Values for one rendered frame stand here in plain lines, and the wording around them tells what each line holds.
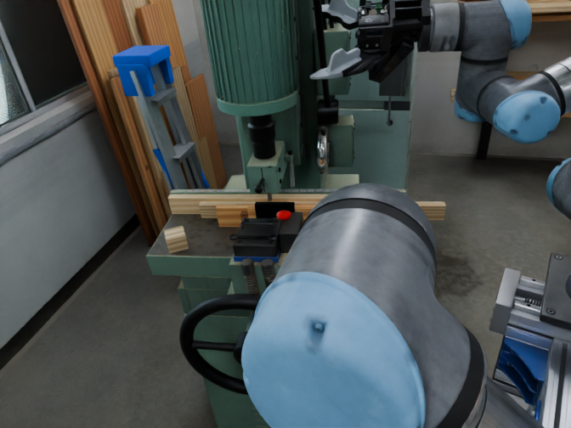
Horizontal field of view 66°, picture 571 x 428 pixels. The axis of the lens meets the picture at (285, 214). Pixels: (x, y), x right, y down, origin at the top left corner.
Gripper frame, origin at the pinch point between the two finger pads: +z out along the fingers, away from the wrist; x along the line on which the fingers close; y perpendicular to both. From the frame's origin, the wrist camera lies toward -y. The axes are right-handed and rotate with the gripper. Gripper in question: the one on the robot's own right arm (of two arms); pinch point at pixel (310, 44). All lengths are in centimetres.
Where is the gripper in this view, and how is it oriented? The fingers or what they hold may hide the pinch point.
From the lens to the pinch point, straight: 85.1
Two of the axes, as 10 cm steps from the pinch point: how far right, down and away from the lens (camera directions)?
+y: -1.5, -3.2, -9.4
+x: -0.5, 9.5, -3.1
